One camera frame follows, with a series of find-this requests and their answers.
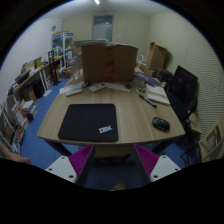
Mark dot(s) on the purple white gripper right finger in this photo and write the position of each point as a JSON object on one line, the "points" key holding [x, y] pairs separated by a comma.
{"points": [[154, 167]]}

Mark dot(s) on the white slim remote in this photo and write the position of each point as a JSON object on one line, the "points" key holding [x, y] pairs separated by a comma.
{"points": [[73, 92]]}

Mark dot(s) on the blue book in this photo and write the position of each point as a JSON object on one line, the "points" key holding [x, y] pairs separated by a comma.
{"points": [[149, 80]]}

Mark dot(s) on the open white notebook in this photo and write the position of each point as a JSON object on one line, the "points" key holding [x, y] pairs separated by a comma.
{"points": [[157, 94]]}

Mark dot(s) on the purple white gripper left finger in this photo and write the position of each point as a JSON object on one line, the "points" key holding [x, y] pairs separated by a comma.
{"points": [[74, 168]]}

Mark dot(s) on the black pen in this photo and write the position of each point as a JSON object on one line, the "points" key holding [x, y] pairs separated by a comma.
{"points": [[148, 101]]}

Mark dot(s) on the grey door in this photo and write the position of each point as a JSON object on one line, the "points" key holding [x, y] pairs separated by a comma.
{"points": [[102, 27]]}

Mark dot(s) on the bookshelf with books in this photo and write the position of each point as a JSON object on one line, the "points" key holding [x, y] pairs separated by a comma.
{"points": [[15, 117]]}

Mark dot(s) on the side desk with clutter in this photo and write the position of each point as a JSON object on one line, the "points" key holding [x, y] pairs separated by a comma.
{"points": [[42, 73]]}

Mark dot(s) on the black computer mouse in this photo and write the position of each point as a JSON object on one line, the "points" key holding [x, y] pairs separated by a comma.
{"points": [[161, 124]]}

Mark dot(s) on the white remote control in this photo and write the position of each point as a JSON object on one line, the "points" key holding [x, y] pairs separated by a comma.
{"points": [[98, 87]]}

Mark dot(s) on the wooden conference table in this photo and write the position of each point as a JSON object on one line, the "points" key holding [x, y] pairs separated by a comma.
{"points": [[134, 120]]}

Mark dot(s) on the large brown cardboard box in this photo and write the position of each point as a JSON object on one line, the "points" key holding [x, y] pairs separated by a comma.
{"points": [[108, 63]]}

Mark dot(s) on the black IBM mouse pad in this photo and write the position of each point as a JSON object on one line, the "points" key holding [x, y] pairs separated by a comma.
{"points": [[90, 122]]}

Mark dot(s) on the leaning cardboard box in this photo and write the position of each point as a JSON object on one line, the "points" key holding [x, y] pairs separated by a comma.
{"points": [[156, 56]]}

